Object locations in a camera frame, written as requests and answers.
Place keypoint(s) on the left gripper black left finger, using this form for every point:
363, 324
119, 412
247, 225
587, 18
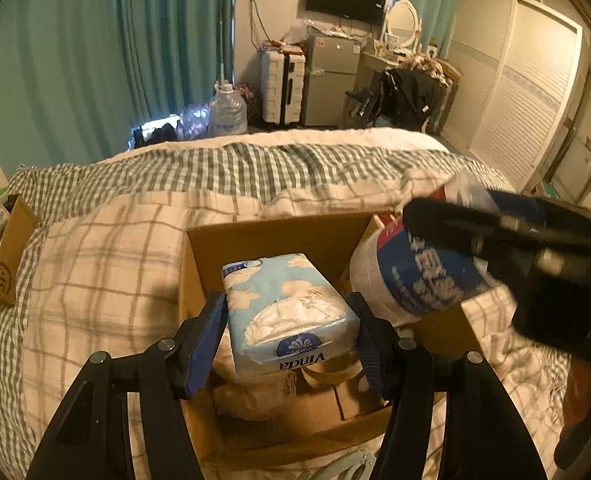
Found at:
88, 436

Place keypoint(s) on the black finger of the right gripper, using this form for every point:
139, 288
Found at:
470, 232

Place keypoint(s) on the clear plastic wipes pack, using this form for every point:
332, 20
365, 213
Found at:
409, 278

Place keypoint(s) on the blue Vinda tissue pack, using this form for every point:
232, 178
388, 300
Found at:
283, 314

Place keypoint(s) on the green checkered bed sheet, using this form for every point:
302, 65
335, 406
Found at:
237, 168

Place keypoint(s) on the pale blue plastic hanger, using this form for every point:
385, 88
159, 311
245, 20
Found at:
355, 465

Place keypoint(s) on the chair with black jacket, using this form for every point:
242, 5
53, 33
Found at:
403, 98

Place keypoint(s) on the beige plaid blanket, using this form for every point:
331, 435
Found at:
125, 273

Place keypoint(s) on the white louvered wardrobe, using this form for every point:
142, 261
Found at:
518, 61

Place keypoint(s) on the white oval vanity mirror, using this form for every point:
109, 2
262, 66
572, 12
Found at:
402, 26

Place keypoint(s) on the silver mini fridge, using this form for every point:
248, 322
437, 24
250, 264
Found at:
331, 68

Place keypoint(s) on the white hard suitcase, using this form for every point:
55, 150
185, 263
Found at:
282, 83

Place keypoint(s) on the large clear water jug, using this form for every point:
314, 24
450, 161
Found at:
227, 111

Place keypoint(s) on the teal window curtain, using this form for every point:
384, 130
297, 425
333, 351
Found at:
77, 75

